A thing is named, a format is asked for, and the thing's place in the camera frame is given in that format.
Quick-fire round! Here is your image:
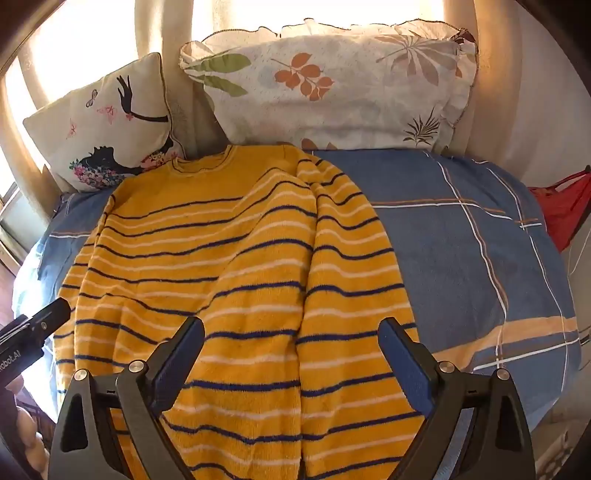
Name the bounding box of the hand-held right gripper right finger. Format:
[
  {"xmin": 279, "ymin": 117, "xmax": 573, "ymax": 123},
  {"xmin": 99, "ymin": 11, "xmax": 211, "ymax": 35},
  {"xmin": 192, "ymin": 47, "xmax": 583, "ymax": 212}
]
[{"xmin": 377, "ymin": 316, "xmax": 536, "ymax": 480}]

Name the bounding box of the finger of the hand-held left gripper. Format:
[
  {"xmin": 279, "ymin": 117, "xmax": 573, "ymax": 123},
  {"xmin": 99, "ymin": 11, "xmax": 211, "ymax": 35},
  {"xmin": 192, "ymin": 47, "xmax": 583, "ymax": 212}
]
[{"xmin": 21, "ymin": 298, "xmax": 72, "ymax": 335}]

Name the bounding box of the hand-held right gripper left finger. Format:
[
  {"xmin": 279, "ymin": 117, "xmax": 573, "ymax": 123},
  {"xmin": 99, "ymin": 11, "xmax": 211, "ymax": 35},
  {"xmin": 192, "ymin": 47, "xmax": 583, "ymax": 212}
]
[{"xmin": 48, "ymin": 316, "xmax": 206, "ymax": 480}]

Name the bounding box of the yellow striped towel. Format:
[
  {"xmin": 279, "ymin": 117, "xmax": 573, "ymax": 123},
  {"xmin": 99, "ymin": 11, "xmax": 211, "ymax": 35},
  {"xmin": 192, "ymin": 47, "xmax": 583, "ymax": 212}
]
[{"xmin": 53, "ymin": 144, "xmax": 428, "ymax": 480}]

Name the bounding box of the blue plaid blanket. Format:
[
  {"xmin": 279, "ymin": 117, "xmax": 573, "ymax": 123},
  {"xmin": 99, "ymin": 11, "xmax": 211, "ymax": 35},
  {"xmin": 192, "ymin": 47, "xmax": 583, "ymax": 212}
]
[{"xmin": 11, "ymin": 148, "xmax": 583, "ymax": 439}]

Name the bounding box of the cream cushion woman silhouette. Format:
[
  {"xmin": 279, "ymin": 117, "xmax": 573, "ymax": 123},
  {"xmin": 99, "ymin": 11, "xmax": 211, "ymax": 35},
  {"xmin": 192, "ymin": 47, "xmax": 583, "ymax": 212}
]
[{"xmin": 23, "ymin": 52, "xmax": 185, "ymax": 193}]

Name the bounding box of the red cloth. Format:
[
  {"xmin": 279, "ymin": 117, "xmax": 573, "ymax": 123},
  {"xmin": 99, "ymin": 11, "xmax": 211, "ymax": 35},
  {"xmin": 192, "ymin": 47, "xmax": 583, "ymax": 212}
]
[{"xmin": 529, "ymin": 168, "xmax": 591, "ymax": 252}]

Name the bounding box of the leaf print pillow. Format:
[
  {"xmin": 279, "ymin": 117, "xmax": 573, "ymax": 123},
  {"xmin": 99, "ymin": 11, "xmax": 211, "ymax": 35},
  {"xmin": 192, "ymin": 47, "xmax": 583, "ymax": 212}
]
[{"xmin": 179, "ymin": 18, "xmax": 478, "ymax": 153}]

